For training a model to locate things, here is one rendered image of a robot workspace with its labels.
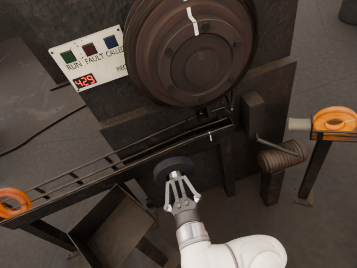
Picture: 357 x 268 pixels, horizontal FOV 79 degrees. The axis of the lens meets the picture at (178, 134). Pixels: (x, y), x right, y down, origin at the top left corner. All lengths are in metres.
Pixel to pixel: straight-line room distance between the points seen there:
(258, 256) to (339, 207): 1.14
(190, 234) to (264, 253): 0.19
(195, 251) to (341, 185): 1.34
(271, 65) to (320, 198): 0.96
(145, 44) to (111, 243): 0.79
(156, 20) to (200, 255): 0.65
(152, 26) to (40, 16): 0.37
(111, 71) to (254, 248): 0.76
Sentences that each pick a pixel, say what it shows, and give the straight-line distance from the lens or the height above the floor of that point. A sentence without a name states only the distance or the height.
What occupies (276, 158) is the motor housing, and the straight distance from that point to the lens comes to 1.19.
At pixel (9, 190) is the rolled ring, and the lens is 1.42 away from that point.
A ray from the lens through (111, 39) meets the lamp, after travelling 0.87.
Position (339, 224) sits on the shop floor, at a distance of 1.68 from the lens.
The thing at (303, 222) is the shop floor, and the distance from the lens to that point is 1.63.
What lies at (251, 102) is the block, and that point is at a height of 0.80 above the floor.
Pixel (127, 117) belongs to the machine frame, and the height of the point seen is 0.87.
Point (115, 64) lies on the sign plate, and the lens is 0.91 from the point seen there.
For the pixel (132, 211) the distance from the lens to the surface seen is 1.06.
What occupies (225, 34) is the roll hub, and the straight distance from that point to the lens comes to 0.71.
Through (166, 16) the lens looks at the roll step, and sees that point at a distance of 0.70.
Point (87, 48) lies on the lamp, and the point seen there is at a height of 1.21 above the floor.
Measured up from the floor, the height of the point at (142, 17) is 1.28.
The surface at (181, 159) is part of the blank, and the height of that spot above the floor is 0.89.
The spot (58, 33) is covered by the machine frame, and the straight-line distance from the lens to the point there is 0.91.
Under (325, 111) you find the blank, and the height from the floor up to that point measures 0.77.
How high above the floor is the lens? 1.49
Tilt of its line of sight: 46 degrees down
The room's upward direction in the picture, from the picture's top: 19 degrees counter-clockwise
